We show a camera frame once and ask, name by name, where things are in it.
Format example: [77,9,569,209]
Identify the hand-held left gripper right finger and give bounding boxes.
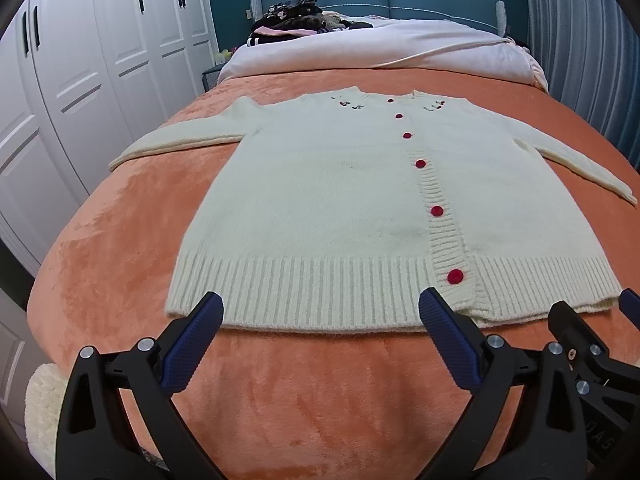
[418,287,588,480]

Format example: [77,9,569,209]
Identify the cream knit cardigan red buttons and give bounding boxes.
[108,86,638,333]

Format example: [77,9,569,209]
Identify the teal nightstand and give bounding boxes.
[202,66,227,94]

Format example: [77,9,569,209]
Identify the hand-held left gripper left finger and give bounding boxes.
[56,291,224,480]

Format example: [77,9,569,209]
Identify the white panelled wardrobe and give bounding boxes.
[0,0,218,278]

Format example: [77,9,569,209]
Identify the cream fluffy cloth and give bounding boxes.
[24,362,71,466]

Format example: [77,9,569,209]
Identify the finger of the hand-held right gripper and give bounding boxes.
[547,300,608,376]
[619,287,640,322]

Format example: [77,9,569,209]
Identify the orange plush blanket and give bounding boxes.
[27,67,640,480]

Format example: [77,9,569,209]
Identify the grey-blue curtain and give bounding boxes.
[522,0,640,171]

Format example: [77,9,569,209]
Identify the white duvet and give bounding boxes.
[216,19,548,93]

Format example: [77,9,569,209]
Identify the pile of dark clothes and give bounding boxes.
[245,0,373,48]

